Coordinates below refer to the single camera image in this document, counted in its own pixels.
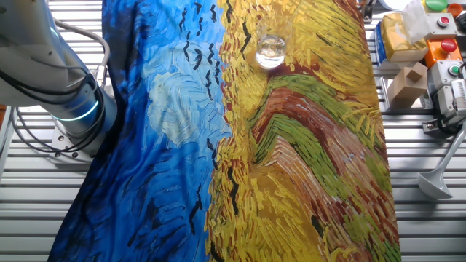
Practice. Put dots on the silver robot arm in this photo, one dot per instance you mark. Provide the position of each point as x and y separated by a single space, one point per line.
29 54

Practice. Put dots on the clear glass beaker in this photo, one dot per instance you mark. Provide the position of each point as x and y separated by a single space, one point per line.
271 51

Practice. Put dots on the painted wheatfield tablecloth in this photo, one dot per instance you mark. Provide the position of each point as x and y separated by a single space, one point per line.
164 145

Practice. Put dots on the metal tray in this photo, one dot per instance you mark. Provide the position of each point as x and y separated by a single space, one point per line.
383 91

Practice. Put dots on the light wooden block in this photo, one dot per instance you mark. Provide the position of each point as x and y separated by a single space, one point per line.
402 89

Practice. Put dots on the gold tissue pack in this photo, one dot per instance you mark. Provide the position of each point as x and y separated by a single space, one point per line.
398 40

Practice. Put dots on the grey plastic ladle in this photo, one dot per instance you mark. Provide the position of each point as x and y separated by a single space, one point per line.
433 185

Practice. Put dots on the grey green-button box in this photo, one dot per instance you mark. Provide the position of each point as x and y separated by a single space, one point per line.
438 74

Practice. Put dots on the white pulled-out tissue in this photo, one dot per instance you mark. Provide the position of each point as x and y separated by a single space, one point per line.
415 18

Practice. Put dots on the orange red-button box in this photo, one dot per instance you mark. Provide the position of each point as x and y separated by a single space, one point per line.
433 54

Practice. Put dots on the grey red-button box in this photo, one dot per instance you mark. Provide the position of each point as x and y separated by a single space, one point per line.
433 31

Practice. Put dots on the green dome push button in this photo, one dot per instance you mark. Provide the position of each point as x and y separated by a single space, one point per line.
436 4

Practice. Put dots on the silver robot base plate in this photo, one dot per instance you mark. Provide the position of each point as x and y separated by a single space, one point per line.
63 145

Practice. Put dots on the black mounting bracket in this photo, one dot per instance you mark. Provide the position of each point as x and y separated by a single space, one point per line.
367 12

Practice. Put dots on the small silver mounted camera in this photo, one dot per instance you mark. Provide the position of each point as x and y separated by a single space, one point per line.
453 102

